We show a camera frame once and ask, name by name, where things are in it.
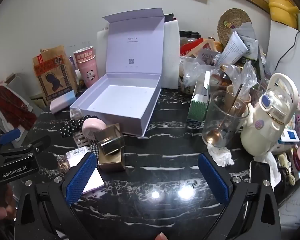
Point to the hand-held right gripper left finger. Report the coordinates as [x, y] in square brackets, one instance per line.
[81, 177]

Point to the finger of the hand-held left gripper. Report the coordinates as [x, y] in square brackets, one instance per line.
[10, 135]
[38, 143]

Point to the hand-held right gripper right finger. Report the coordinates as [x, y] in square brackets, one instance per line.
[213, 178]

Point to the purple palette box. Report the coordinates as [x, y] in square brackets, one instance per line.
[95, 180]

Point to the gold hair clips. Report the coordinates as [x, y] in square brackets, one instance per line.
[63, 166]

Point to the black white checkered scrunchie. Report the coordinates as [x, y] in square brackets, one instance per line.
[94, 150]

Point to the gold rectangular box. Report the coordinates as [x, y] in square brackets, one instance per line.
[112, 162]

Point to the black polka dot scrunchie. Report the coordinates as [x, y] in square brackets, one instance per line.
[72, 126]

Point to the brown translucent puff case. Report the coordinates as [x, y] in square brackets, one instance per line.
[110, 140]

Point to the pink round compact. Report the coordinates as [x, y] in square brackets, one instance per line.
[93, 128]

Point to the white gift box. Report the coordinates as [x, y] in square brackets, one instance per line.
[125, 97]

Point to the person's left hand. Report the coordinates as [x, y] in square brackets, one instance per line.
[0, 211]

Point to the person's right hand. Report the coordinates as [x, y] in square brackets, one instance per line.
[161, 236]

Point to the crumpled white tissue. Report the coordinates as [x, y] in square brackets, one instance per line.
[271, 165]
[221, 156]

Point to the beige hair claw clip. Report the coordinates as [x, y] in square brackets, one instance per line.
[81, 140]

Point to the gold long spoon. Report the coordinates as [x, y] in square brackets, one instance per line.
[213, 136]

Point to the black smartphone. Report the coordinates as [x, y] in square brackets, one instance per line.
[260, 172]

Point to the pastel pink blue power bank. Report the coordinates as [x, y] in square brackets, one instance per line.
[62, 101]

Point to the clear glass cup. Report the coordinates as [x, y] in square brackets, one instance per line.
[220, 120]

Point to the brown paper bag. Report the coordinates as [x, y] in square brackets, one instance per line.
[52, 80]

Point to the cream water kettle bottle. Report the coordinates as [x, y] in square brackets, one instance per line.
[262, 130]

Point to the green white carton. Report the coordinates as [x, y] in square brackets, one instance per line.
[197, 105]

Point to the pink panda paper cup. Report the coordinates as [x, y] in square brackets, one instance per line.
[88, 73]

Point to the blue white small box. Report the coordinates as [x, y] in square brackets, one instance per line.
[291, 136]

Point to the pink red print paper cup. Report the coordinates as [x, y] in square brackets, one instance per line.
[83, 53]

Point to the clear plastic bag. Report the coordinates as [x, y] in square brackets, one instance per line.
[242, 80]
[192, 72]

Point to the white foam block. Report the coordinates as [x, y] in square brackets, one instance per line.
[171, 55]

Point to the orange packet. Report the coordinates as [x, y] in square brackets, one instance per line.
[218, 46]

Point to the white printed paper leaflet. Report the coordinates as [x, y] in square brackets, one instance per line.
[232, 47]

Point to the tan cardboard box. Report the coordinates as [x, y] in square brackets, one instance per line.
[207, 46]

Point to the red packet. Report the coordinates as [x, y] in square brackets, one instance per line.
[191, 47]

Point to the dark lid glass jar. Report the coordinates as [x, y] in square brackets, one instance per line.
[187, 37]

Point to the white appliance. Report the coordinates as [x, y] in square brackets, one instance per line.
[287, 47]

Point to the yellow plastic pot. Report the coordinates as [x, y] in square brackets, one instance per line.
[282, 10]

